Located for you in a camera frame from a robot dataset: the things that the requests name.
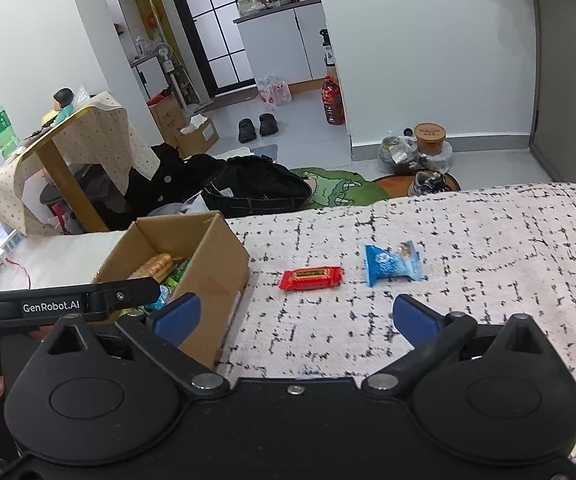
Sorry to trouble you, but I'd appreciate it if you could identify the grey sneaker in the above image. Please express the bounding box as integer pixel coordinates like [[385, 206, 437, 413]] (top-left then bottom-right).
[[407, 171, 460, 197]]

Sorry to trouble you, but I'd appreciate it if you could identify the black slipper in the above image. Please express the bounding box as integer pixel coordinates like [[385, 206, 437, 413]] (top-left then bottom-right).
[[259, 113, 279, 136], [238, 118, 256, 143]]

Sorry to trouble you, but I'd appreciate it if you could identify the brown cardboard box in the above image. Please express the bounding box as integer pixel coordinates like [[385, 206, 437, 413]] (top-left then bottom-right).
[[94, 211, 250, 368]]

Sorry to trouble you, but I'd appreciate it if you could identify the light blue snack packet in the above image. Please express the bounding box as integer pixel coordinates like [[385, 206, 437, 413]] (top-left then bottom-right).
[[364, 240, 424, 287]]

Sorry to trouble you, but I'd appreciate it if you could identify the floor cardboard box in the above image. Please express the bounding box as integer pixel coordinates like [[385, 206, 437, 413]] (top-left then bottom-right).
[[148, 96, 218, 158]]

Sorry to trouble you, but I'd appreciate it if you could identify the orange rice cracker pack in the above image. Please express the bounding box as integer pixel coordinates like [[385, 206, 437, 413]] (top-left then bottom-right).
[[128, 254, 175, 283]]

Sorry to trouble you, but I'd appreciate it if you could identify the white kitchen cabinet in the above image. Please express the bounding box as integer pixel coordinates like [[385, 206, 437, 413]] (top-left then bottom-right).
[[234, 0, 326, 84]]

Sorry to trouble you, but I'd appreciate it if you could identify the red oil bottle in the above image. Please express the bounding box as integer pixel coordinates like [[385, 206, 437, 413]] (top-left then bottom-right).
[[320, 76, 346, 126]]

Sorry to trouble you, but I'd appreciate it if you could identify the brown lidded paper bucket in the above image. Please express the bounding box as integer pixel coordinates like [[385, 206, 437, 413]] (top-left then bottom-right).
[[414, 122, 446, 156]]

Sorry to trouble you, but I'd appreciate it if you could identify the grey plastic bag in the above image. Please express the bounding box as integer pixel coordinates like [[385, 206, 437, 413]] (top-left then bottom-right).
[[378, 136, 453, 176]]

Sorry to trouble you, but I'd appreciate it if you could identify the right black slipper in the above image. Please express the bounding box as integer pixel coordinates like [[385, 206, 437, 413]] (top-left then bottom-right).
[[259, 113, 279, 136]]

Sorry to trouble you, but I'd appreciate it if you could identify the left black slipper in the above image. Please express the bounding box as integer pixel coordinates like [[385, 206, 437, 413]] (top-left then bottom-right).
[[238, 118, 256, 143]]

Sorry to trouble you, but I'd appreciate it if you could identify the doll figure on table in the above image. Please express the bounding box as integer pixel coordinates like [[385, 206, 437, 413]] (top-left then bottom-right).
[[41, 88, 74, 128]]

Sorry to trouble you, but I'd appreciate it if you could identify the red candy bar wrapper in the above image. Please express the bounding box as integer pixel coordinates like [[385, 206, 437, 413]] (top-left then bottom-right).
[[278, 266, 344, 292]]

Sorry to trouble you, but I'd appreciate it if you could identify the black clothes pile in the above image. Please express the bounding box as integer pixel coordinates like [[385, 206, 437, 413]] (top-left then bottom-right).
[[92, 144, 312, 231]]

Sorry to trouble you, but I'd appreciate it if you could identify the white patterned bed blanket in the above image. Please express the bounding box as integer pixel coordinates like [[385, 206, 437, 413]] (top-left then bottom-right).
[[214, 181, 576, 476]]

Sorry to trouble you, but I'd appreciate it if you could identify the bright green snack packet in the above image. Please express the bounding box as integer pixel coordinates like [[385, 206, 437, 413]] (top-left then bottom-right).
[[162, 259, 190, 290]]

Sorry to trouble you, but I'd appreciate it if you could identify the green crocodile rug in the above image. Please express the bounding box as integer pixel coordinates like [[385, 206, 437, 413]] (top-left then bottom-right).
[[292, 167, 389, 209]]

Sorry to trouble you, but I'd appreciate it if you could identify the wooden table with cloth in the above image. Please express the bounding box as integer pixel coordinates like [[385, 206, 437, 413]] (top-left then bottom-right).
[[0, 92, 160, 236]]

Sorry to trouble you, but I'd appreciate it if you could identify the green soda bottle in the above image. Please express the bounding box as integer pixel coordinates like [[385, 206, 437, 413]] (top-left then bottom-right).
[[0, 105, 20, 159]]

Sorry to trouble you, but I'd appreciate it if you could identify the red cable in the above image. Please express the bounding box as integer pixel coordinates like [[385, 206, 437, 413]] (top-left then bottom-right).
[[5, 257, 33, 291]]

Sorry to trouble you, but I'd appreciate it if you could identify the pink plastic bag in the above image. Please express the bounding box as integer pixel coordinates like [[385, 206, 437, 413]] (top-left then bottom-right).
[[256, 75, 292, 106]]

